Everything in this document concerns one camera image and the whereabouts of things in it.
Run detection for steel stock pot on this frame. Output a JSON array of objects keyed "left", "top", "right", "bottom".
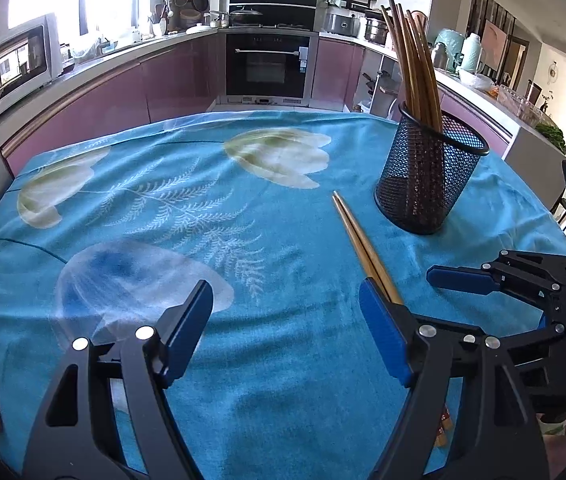
[{"left": 364, "top": 17, "right": 390, "bottom": 45}]

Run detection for wooden slatted partition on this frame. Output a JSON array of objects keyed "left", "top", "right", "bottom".
[{"left": 465, "top": 0, "right": 544, "bottom": 86}]

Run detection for black mesh utensil holder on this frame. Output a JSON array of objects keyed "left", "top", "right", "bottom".
[{"left": 374, "top": 101, "right": 491, "bottom": 235}]

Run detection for mint green thermos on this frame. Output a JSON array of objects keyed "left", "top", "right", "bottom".
[{"left": 460, "top": 34, "right": 486, "bottom": 75}]

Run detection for silver microwave oven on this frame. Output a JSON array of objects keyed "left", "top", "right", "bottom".
[{"left": 0, "top": 12, "right": 64, "bottom": 123}]

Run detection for silver rice cooker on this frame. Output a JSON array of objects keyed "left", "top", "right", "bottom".
[{"left": 324, "top": 12, "right": 361, "bottom": 38}]

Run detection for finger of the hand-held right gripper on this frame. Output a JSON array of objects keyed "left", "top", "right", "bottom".
[
  {"left": 426, "top": 249, "right": 566, "bottom": 311},
  {"left": 408, "top": 311, "right": 566, "bottom": 370}
]

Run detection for light bamboo chopstick red end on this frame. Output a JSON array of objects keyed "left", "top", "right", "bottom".
[
  {"left": 332, "top": 193, "right": 450, "bottom": 450},
  {"left": 335, "top": 191, "right": 454, "bottom": 447}
]

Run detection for steel pot with lid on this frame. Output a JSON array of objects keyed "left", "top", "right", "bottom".
[{"left": 230, "top": 6, "right": 264, "bottom": 26}]

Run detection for white bowl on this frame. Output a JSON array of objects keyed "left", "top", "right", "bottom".
[{"left": 458, "top": 69, "right": 496, "bottom": 92}]

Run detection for grey kitchen countertop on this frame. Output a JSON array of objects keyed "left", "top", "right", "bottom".
[{"left": 0, "top": 27, "right": 566, "bottom": 161}]

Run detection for bunch of chopsticks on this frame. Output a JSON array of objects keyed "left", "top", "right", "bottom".
[{"left": 380, "top": 0, "right": 446, "bottom": 231}]

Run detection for green leafy vegetables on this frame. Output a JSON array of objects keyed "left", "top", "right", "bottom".
[{"left": 535, "top": 122, "right": 566, "bottom": 151}]

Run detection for black built-in oven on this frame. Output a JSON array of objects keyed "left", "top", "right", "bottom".
[{"left": 224, "top": 32, "right": 314, "bottom": 100}]

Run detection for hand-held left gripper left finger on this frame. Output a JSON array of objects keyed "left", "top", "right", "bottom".
[{"left": 22, "top": 280, "right": 214, "bottom": 480}]

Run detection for blue floral tablecloth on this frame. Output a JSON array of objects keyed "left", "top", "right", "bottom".
[{"left": 0, "top": 110, "right": 566, "bottom": 480}]

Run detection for mint green kettle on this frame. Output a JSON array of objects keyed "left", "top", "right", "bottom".
[{"left": 435, "top": 29, "right": 466, "bottom": 71}]

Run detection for purple kitchen cabinets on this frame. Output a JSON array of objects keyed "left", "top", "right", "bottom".
[{"left": 0, "top": 35, "right": 514, "bottom": 176}]

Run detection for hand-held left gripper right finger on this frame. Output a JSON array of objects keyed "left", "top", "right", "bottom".
[{"left": 359, "top": 277, "right": 550, "bottom": 480}]

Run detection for clear glass container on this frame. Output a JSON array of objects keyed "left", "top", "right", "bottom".
[{"left": 497, "top": 85, "right": 546, "bottom": 126}]

